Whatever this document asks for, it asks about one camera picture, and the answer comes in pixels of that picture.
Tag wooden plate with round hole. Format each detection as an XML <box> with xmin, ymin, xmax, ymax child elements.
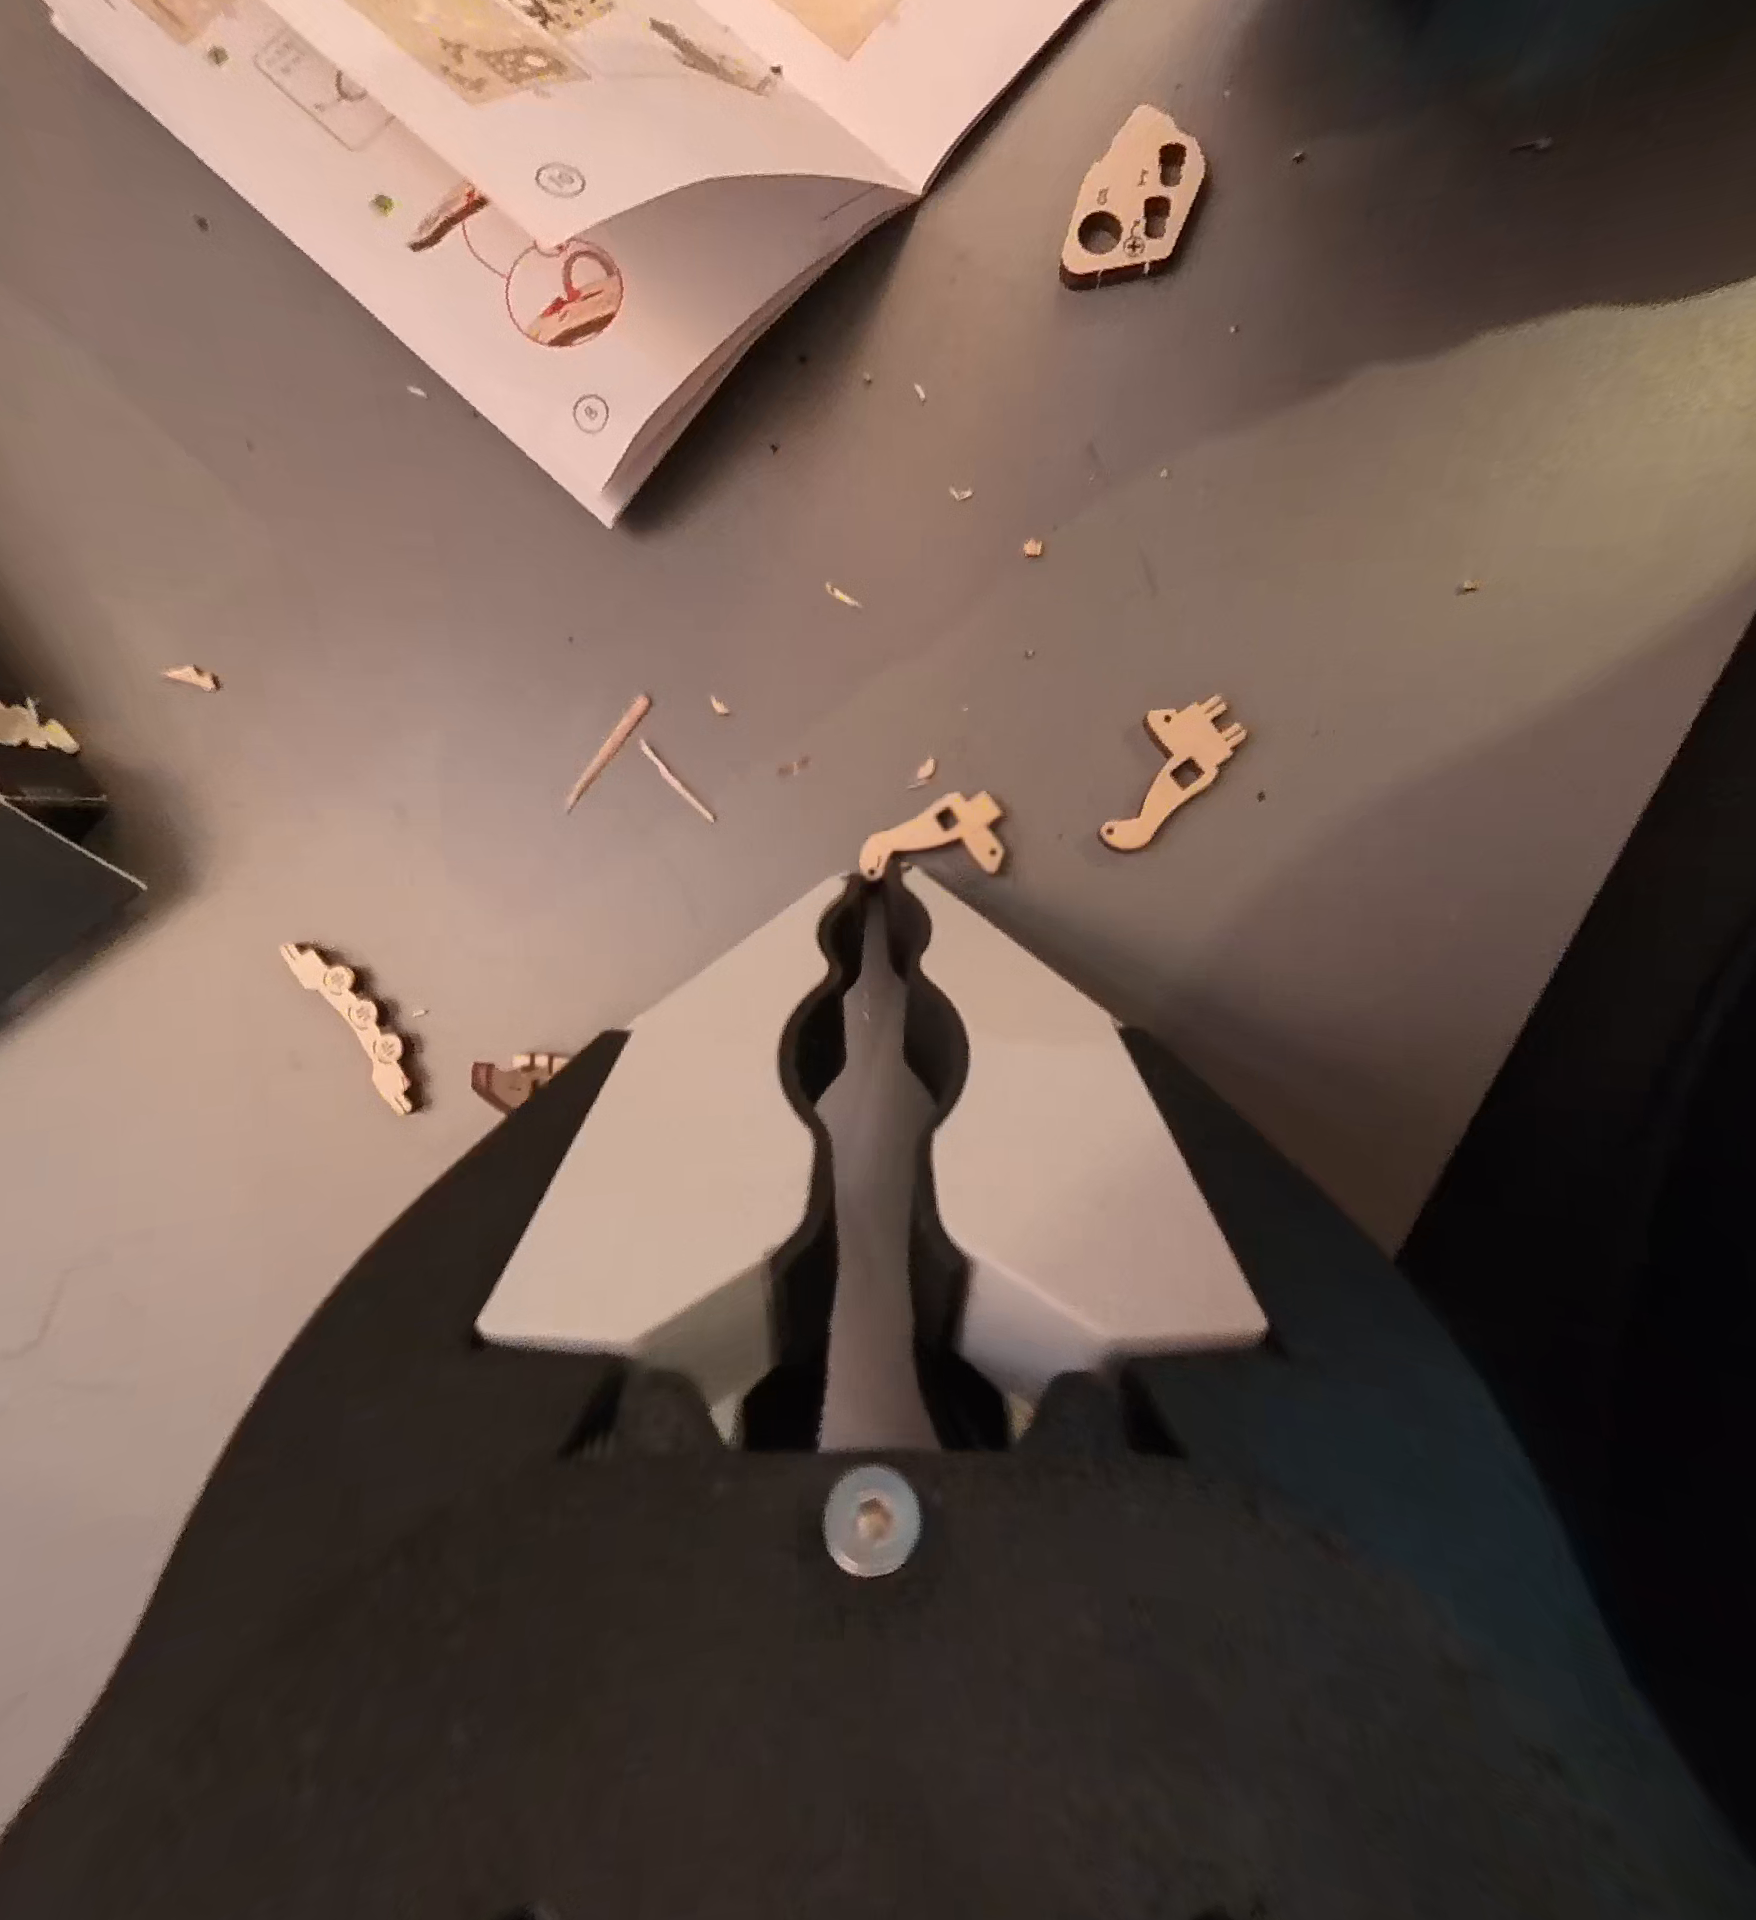
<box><xmin>1059</xmin><ymin>102</ymin><xmax>1212</xmax><ymax>290</ymax></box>

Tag toothed wooden strip part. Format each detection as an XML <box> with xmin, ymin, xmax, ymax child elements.
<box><xmin>280</xmin><ymin>939</ymin><xmax>425</xmax><ymax>1117</ymax></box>

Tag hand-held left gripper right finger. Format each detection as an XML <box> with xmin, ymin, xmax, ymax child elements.
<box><xmin>899</xmin><ymin>869</ymin><xmax>1267</xmax><ymax>1397</ymax></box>

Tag small brown wooden part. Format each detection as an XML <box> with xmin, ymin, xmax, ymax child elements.
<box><xmin>469</xmin><ymin>1049</ymin><xmax>574</xmax><ymax>1116</ymax></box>

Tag black cardboard box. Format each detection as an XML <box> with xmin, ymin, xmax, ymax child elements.
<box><xmin>0</xmin><ymin>599</ymin><xmax>155</xmax><ymax>1070</ymax></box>

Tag scattered wood scraps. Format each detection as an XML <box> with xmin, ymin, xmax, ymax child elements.
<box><xmin>158</xmin><ymin>132</ymin><xmax>1558</xmax><ymax>794</ymax></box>

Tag white instruction booklet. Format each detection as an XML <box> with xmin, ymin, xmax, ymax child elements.
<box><xmin>44</xmin><ymin>0</ymin><xmax>1093</xmax><ymax>529</ymax></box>

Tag small hooked wooden part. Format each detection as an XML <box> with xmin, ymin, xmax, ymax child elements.
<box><xmin>859</xmin><ymin>788</ymin><xmax>1010</xmax><ymax>880</ymax></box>
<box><xmin>1098</xmin><ymin>693</ymin><xmax>1253</xmax><ymax>854</ymax></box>

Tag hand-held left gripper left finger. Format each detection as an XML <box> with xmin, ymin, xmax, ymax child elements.
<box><xmin>477</xmin><ymin>873</ymin><xmax>872</xmax><ymax>1412</ymax></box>

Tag thin wooden splinter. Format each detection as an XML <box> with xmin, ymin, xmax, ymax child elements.
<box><xmin>565</xmin><ymin>693</ymin><xmax>653</xmax><ymax>814</ymax></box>
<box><xmin>637</xmin><ymin>737</ymin><xmax>719</xmax><ymax>825</ymax></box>

